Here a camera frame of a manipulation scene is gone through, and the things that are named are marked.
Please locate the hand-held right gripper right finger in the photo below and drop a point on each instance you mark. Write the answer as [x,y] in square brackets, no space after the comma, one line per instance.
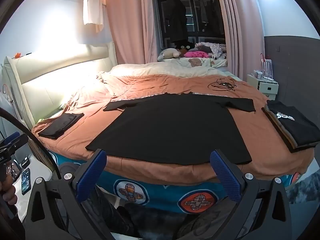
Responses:
[222,175]

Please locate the white bedside table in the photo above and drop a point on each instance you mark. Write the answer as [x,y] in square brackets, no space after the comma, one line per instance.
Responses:
[35,165]

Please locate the smartphone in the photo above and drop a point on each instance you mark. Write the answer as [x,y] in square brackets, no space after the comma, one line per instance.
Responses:
[25,181]

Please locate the orange-brown blanket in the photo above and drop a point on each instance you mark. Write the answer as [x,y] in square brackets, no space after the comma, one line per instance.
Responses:
[250,135]

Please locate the hanging dark coat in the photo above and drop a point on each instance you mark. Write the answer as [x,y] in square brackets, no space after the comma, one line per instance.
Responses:
[175,15]

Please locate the pile of patterned clothes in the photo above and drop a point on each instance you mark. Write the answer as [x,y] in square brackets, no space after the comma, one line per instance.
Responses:
[212,50]

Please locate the person's left hand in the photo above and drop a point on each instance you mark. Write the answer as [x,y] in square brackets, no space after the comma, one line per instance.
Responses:
[8,192]

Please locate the person's dark pants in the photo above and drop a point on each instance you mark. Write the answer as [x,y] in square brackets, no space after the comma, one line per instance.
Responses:
[150,220]

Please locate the grey printed rug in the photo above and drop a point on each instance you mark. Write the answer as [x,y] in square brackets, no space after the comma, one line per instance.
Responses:
[305,187]

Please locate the stack of folded clothes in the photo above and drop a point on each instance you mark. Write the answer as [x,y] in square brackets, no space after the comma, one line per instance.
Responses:
[292,122]

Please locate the cream plush toy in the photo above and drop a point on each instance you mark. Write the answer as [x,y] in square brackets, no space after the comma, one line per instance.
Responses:
[168,53]

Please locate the hanging dark clothes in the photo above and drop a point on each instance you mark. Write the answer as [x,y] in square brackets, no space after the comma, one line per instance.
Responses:
[207,10]

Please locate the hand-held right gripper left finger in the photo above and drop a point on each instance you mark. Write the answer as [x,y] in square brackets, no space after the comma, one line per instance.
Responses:
[91,172]

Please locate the folded black cloth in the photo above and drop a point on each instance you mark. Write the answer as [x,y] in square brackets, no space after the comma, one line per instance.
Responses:
[61,125]

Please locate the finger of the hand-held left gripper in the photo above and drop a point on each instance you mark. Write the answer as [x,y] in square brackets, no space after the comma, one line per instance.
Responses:
[12,140]

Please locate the pink cloth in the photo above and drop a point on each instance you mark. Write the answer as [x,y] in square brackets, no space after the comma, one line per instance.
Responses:
[197,54]

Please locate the black plush toy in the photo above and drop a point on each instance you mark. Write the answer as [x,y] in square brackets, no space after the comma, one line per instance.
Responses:
[185,47]

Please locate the hanging white shirt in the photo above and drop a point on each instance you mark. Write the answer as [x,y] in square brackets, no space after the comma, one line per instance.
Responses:
[92,5]

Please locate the pink curtain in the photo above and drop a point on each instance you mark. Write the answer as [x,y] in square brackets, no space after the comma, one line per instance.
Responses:
[240,30]
[130,30]

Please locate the black t-shirt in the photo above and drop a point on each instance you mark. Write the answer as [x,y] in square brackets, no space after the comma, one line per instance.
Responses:
[170,130]

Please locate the cream padded headboard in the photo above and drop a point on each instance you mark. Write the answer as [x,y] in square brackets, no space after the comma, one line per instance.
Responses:
[50,80]

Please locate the white nightstand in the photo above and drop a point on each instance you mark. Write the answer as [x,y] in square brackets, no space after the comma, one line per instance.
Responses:
[265,87]

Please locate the blue printed bedsheet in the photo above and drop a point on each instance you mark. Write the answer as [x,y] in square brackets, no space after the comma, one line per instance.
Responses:
[155,192]

